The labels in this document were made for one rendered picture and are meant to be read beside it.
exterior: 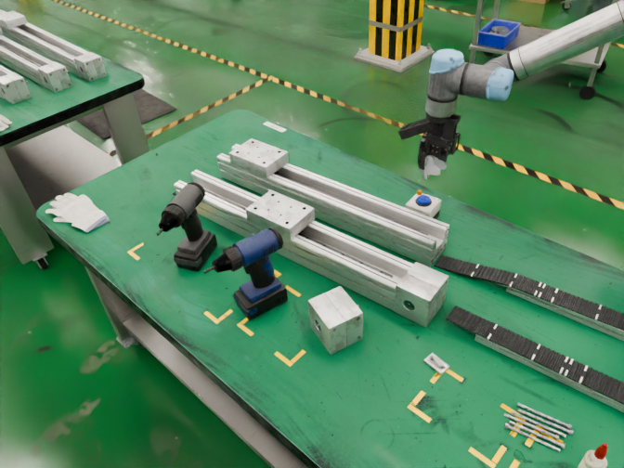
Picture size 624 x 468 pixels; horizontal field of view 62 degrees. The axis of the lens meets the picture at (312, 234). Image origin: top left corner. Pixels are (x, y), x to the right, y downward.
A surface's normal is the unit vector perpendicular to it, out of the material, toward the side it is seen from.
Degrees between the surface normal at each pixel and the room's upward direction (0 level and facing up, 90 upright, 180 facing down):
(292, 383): 0
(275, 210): 0
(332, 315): 0
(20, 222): 90
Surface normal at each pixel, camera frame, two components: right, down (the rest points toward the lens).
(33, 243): 0.73, 0.42
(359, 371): -0.06, -0.76
